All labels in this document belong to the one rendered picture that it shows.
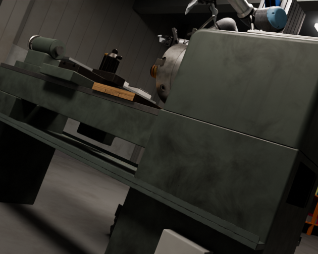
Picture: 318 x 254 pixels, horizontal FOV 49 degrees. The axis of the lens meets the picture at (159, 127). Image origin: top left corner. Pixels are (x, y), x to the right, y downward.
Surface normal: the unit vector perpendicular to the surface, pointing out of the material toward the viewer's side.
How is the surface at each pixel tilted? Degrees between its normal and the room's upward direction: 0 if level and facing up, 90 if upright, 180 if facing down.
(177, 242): 90
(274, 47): 90
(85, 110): 90
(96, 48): 90
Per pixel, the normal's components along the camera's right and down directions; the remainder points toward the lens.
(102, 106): -0.54, -0.25
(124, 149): 0.68, 0.22
